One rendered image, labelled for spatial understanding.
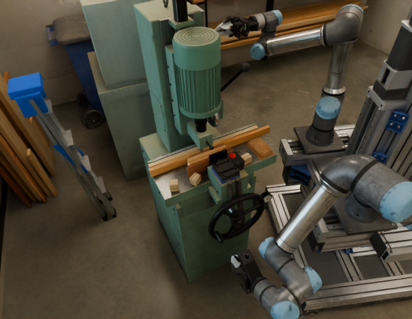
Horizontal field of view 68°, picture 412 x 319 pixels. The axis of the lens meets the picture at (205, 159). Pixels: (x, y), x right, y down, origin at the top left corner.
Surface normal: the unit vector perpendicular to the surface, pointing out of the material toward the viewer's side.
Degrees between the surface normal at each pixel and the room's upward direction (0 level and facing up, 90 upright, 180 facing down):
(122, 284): 0
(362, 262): 0
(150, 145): 0
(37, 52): 90
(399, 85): 90
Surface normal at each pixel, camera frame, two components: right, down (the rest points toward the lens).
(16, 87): -0.04, -0.71
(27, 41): 0.37, 0.65
